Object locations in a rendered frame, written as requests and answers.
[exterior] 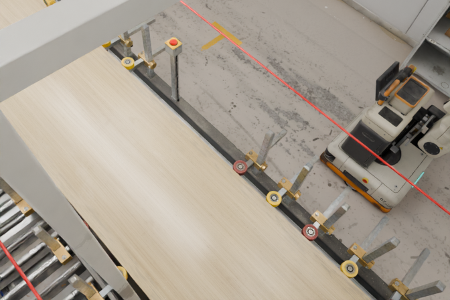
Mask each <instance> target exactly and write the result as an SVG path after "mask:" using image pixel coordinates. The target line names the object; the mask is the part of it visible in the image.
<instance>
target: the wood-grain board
mask: <svg viewBox="0 0 450 300"><path fill-rule="evenodd" d="M46 7H47V6H46V4H45V3H44V2H43V0H0V29H3V28H4V27H7V26H9V25H11V24H13V23H15V22H17V21H19V20H21V19H23V18H26V17H28V16H30V15H32V14H34V13H36V12H38V11H40V10H42V9H45V8H46ZM0 109H1V111H2V112H3V114H4V115H5V116H6V118H7V119H8V121H9V122H10V123H11V124H12V126H13V127H14V129H15V130H16V131H17V133H18V134H19V136H20V137H21V138H22V139H23V141H24V142H25V144H26V145H27V146H28V147H29V149H30V150H31V152H32V153H33V154H34V155H35V157H36V158H37V160H38V161H39V162H40V164H41V165H42V167H43V168H44V169H45V170H46V172H47V173H48V175H49V176H50V177H51V179H52V180H53V181H54V183H55V184H56V185H57V187H58V188H59V190H60V191H61V192H62V193H63V194H64V196H65V197H66V198H67V199H68V201H69V202H70V203H71V204H72V205H73V207H74V208H75V209H76V210H77V212H78V213H79V214H80V215H81V216H82V217H83V219H84V220H85V221H86V222H87V223H88V225H89V226H90V227H91V228H92V230H93V231H94V232H95V233H96V235H97V236H98V237H99V238H100V239H101V240H102V242H103V243H104V244H105V246H106V247H107V248H108V249H109V250H110V251H111V252H112V254H113V255H114V256H115V258H116V259H117V260H118V261H119V262H120V263H121V265H122V266H123V267H124V268H125V270H126V271H127V272H128V274H130V276H131V277H132V278H133V279H134V281H135V282H136V283H137V284H138V286H140V288H141V289H142V290H143V292H144V293H145V294H146V295H147V296H148V298H150V300H371V298H369V297H368V296H367V295H366V294H365V293H364V292H363V291H362V290H361V289H360V288H359V287H357V286H356V285H355V284H354V283H353V282H352V281H351V280H350V279H349V278H348V277H347V276H345V275H344V274H343V273H342V272H341V271H340V270H339V269H338V268H337V267H336V266H335V265H334V264H333V263H332V262H331V261H330V260H329V259H328V258H327V257H326V256H325V255H324V254H322V253H321V252H320V251H319V250H318V249H317V248H316V247H315V246H314V245H313V244H312V243H310V241H308V239H306V237H304V235H302V233H300V232H299V231H298V230H297V229H296V228H295V227H294V226H293V225H292V224H291V223H290V222H288V221H287V220H286V219H285V218H284V217H283V216H282V215H281V214H280V213H279V212H278V211H276V210H275V209H274V208H273V207H272V206H271V205H270V204H269V203H268V202H267V201H266V200H265V199H264V198H263V197H262V196H261V195H260V194H259V193H258V192H257V191H255V190H254V189H253V188H252V187H251V186H250V185H249V184H248V183H247V182H246V181H245V180H243V179H242V178H241V177H240V176H239V175H238V174H237V173H236V172H235V171H234V170H233V169H232V168H231V167H230V166H229V165H228V164H227V163H226V162H225V161H224V160H223V159H221V158H220V157H219V156H218V155H217V154H216V153H215V152H214V151H213V150H212V149H211V148H209V147H208V146H207V145H206V144H205V143H204V142H203V141H202V140H201V139H200V138H199V137H198V136H197V135H196V134H195V133H194V132H193V131H192V130H191V129H190V128H189V127H187V126H186V125H185V124H184V123H183V122H182V121H181V120H180V119H179V118H178V117H177V116H175V115H174V114H173V113H172V112H171V111H170V110H169V109H168V108H167V107H166V106H165V105H164V104H163V103H162V102H161V101H160V100H159V99H158V98H157V97H156V96H155V95H154V94H152V93H151V92H150V91H149V90H148V89H147V88H146V87H145V86H144V85H143V84H141V83H140V82H139V81H138V80H137V79H136V78H135V77H134V76H133V75H132V74H131V73H130V72H129V71H128V70H127V69H126V68H125V67H124V66H123V65H122V64H121V63H119V62H118V61H117V60H116V59H115V58H114V57H113V56H112V55H111V54H110V53H109V52H107V51H106V50H105V49H104V48H103V47H102V46H100V47H98V48H96V49H95V50H92V51H91V52H89V53H87V54H85V55H84V56H82V57H80V58H78V59H77V60H75V61H73V62H71V63H69V64H68V65H66V66H64V67H63V68H60V69H59V70H57V71H55V72H54V73H52V74H50V75H49V76H46V77H45V78H43V79H41V80H40V81H38V82H36V83H34V84H32V85H31V86H29V87H27V88H25V89H24V90H22V91H20V92H18V93H17V94H14V95H13V96H11V97H9V98H8V99H6V100H4V101H3V102H0Z"/></svg>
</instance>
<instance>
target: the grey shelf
mask: <svg viewBox="0 0 450 300"><path fill-rule="evenodd" d="M448 12H450V0H448V1H447V2H446V4H445V5H444V6H443V8H442V10H440V12H439V13H438V15H437V16H436V18H435V19H434V20H433V22H432V23H431V24H430V26H429V27H428V29H427V30H426V32H425V33H424V34H423V36H422V37H421V38H420V40H419V41H418V42H417V44H416V46H415V47H414V48H413V49H412V51H411V52H410V54H409V55H408V56H407V58H406V59H405V61H404V62H403V63H402V65H401V66H400V68H399V71H398V72H400V71H401V70H402V69H403V68H404V67H406V66H407V67H409V66H410V65H411V64H412V65H413V66H415V67H417V69H416V70H415V72H414V73H415V74H417V75H419V76H420V77H422V78H424V79H425V80H426V81H427V82H428V83H430V84H431V85H432V86H434V87H435V88H436V89H438V90H440V91H441V92H442V93H443V94H445V95H447V96H448V97H449V98H450V37H448V36H447V35H445V32H446V31H447V30H448V29H449V28H450V19H449V18H447V17H446V15H447V14H448Z"/></svg>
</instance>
